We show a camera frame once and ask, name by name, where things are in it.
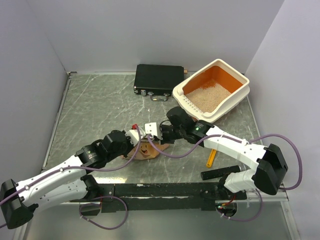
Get clean litter granules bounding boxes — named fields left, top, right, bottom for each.
left=186, top=81, right=231, bottom=113

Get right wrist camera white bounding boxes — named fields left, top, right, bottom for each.
left=144, top=122, right=163, bottom=140

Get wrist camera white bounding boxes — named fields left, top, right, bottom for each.
left=144, top=122, right=163, bottom=140
left=125, top=124, right=146, bottom=146

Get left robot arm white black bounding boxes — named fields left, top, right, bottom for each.
left=0, top=129, right=145, bottom=229

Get pink cat litter bag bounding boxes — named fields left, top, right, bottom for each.
left=120, top=141, right=169, bottom=160

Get black carrying case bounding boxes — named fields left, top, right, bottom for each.
left=133, top=63, right=185, bottom=102

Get cream orange litter box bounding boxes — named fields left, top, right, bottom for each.
left=172, top=59, right=250, bottom=123

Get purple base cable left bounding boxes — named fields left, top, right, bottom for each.
left=78, top=196, right=129, bottom=230

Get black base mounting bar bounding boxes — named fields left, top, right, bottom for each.
left=95, top=182, right=247, bottom=211

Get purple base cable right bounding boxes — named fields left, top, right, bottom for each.
left=216, top=188, right=263, bottom=223

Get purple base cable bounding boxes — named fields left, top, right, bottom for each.
left=216, top=188, right=263, bottom=223
left=78, top=196, right=129, bottom=230

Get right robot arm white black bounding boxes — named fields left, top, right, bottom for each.
left=159, top=106, right=288, bottom=199

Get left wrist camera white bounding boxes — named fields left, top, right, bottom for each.
left=125, top=124, right=146, bottom=146

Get yellow plastic litter scoop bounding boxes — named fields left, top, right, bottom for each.
left=205, top=149, right=217, bottom=168

